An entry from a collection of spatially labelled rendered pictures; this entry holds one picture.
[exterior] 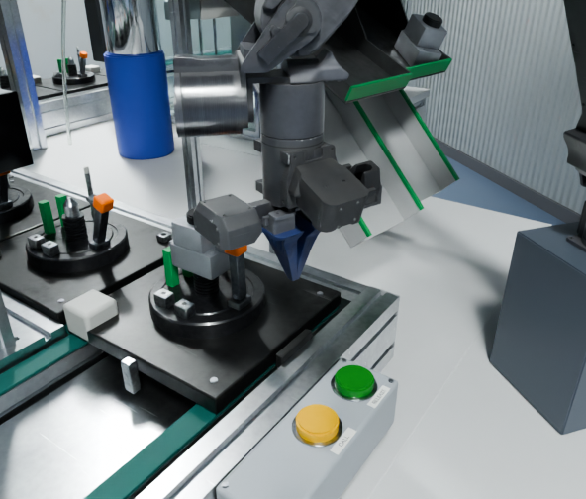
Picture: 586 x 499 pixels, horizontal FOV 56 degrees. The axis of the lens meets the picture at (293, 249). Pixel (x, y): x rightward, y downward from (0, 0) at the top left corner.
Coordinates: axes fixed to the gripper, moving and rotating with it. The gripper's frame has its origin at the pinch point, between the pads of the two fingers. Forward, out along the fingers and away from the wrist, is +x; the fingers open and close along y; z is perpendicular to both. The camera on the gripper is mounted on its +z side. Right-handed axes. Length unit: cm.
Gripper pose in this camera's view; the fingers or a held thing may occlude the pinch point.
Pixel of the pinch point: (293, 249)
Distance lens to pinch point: 55.8
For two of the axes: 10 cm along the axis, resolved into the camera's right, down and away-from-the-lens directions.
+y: 8.2, -2.7, 5.1
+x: 0.1, 8.8, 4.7
